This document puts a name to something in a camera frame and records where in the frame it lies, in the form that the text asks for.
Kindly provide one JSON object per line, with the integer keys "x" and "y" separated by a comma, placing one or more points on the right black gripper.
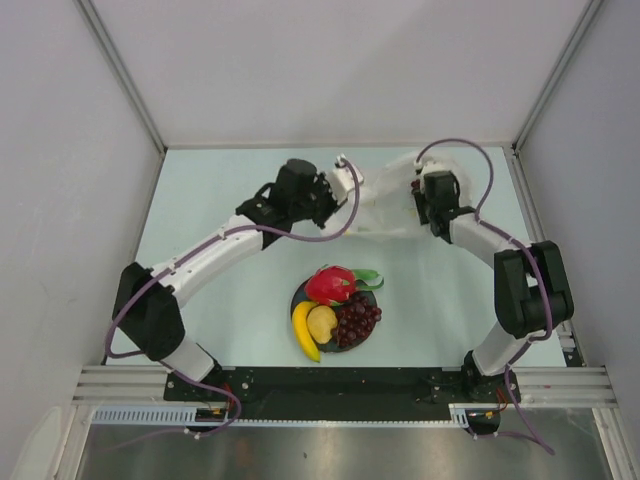
{"x": 420, "y": 200}

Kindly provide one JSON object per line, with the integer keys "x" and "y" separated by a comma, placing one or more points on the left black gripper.
{"x": 322, "y": 184}

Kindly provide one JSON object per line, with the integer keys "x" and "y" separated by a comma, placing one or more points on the white printed plastic bag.
{"x": 383, "y": 207}

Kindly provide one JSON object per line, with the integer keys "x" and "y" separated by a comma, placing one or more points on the red fake dragon fruit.
{"x": 335, "y": 285}

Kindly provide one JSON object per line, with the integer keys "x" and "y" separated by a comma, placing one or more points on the yellow fake lemon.
{"x": 301, "y": 331}

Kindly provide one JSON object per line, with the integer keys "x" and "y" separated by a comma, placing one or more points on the yellow fake pear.
{"x": 321, "y": 321}

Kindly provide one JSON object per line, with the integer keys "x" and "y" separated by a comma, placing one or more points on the dark red fake grapes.
{"x": 357, "y": 318}

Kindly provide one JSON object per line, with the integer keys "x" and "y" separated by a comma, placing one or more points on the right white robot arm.
{"x": 532, "y": 295}

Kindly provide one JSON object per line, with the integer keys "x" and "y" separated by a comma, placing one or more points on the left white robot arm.
{"x": 149, "y": 300}

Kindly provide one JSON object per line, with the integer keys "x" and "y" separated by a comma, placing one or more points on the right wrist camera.
{"x": 426, "y": 164}

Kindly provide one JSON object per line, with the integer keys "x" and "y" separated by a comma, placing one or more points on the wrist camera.
{"x": 343, "y": 179}
{"x": 426, "y": 164}

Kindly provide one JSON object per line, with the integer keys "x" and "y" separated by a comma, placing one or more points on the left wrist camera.
{"x": 343, "y": 179}

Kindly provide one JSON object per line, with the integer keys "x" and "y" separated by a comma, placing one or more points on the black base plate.
{"x": 330, "y": 395}

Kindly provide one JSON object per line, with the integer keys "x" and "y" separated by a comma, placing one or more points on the aluminium frame rail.
{"x": 536, "y": 387}

